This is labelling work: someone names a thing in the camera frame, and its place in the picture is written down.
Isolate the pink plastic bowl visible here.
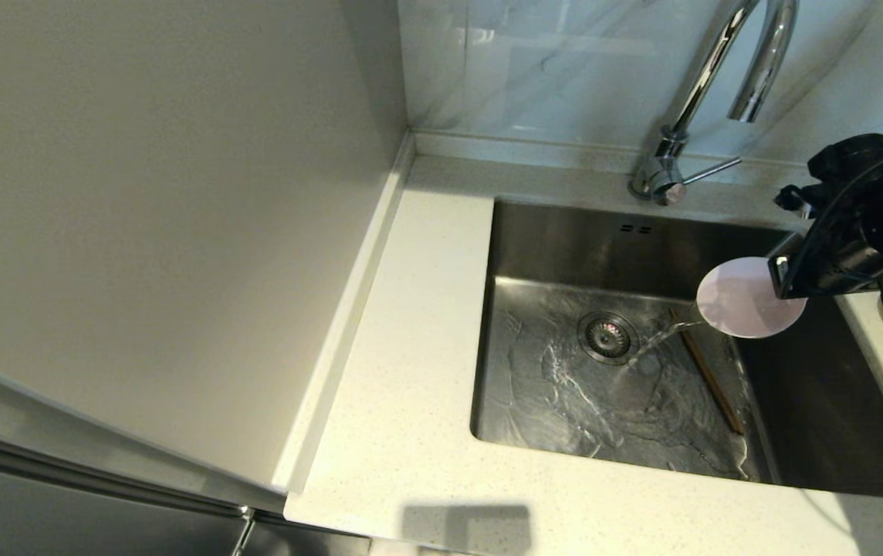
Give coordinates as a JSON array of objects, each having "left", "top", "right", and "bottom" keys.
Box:
[{"left": 695, "top": 256, "right": 808, "bottom": 340}]

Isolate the thin chrome faucet lever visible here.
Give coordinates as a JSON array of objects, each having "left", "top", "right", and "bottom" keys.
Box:
[{"left": 681, "top": 157, "right": 741, "bottom": 186}]

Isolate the brown wooden chopstick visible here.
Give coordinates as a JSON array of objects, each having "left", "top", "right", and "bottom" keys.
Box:
[
  {"left": 679, "top": 332, "right": 746, "bottom": 435},
  {"left": 677, "top": 332, "right": 743, "bottom": 435}
]

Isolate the stainless steel sink basin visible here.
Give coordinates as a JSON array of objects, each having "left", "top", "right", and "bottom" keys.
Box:
[{"left": 469, "top": 198, "right": 883, "bottom": 500}]

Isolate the chrome gooseneck faucet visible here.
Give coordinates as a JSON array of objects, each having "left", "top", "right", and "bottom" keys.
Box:
[{"left": 627, "top": 0, "right": 797, "bottom": 208}]

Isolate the round metal drain strainer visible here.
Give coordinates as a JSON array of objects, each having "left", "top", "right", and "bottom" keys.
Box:
[{"left": 577, "top": 310, "right": 641, "bottom": 366}]

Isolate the beige tall cabinet side panel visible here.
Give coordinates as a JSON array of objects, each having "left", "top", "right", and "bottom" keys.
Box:
[{"left": 0, "top": 0, "right": 415, "bottom": 510}]

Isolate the grey cabinet door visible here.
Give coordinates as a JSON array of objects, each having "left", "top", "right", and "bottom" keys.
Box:
[{"left": 0, "top": 423, "right": 249, "bottom": 556}]

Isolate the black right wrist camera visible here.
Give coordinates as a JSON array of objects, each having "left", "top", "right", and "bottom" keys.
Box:
[{"left": 767, "top": 232, "right": 822, "bottom": 300}]

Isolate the chrome cabinet handle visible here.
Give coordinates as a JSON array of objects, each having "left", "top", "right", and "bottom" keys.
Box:
[{"left": 230, "top": 503, "right": 257, "bottom": 556}]

